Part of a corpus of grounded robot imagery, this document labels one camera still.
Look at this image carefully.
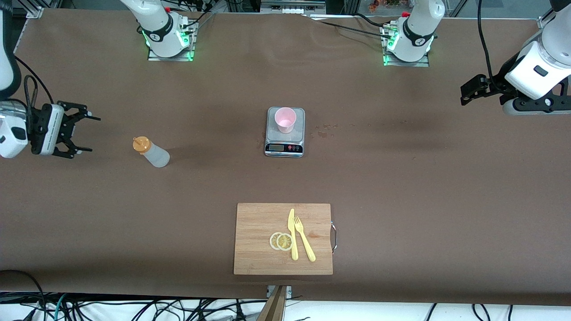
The clear sauce bottle orange cap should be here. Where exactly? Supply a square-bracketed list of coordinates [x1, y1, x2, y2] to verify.
[132, 136, 170, 168]

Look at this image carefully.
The pink plastic cup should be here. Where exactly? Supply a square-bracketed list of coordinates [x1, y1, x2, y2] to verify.
[274, 107, 297, 134]

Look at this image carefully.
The brown paper table cover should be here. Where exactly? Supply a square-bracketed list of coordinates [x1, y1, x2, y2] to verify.
[0, 8, 571, 306]

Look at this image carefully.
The silver digital kitchen scale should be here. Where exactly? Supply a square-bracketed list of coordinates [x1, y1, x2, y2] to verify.
[265, 107, 306, 158]

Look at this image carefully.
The wooden cutting board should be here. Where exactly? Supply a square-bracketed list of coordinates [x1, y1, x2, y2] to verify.
[233, 203, 337, 276]

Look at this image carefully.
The yellow plastic fork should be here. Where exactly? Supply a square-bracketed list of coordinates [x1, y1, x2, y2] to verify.
[294, 216, 316, 263]

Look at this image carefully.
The yellow plastic knife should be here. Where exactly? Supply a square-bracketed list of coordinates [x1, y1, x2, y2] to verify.
[288, 208, 299, 261]

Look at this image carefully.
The wooden beam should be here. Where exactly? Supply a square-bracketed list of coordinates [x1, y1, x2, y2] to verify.
[257, 285, 288, 321]

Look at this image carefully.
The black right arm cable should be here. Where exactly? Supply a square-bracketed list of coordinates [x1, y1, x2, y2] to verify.
[12, 56, 55, 117]

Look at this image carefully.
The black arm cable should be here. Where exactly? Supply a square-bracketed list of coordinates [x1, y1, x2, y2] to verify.
[12, 56, 55, 117]
[477, 0, 496, 82]

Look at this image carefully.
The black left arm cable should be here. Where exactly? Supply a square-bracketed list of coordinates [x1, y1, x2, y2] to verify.
[477, 0, 496, 82]

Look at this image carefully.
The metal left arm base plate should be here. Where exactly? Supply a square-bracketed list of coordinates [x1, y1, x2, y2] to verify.
[383, 25, 430, 67]

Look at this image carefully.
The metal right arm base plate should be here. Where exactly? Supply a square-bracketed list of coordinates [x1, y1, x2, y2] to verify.
[147, 18, 195, 62]

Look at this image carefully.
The aluminium frame profile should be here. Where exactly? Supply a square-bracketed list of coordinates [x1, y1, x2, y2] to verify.
[20, 0, 45, 18]

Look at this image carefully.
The thick black floor cable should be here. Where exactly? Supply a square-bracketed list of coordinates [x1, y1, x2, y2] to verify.
[0, 269, 47, 321]

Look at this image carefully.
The black cable on table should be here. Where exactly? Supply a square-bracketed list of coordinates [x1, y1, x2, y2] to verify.
[303, 13, 394, 40]

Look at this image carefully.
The black cable at base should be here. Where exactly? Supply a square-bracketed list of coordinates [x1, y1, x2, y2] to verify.
[182, 8, 215, 28]

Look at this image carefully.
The teal floor cable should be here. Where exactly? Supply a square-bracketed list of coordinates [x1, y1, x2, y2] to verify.
[53, 293, 67, 321]

